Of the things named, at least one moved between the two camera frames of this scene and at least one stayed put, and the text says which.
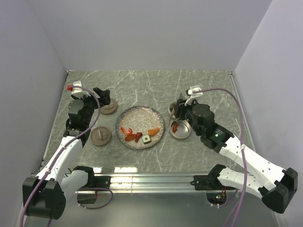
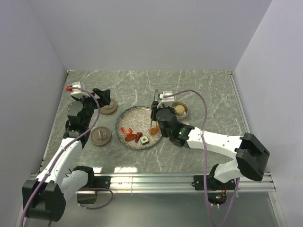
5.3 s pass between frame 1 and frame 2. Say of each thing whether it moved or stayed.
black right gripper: moved
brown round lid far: stayed
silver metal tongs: moved
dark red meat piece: stayed
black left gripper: stayed
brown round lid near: stayed
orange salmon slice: stayed
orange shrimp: stayed
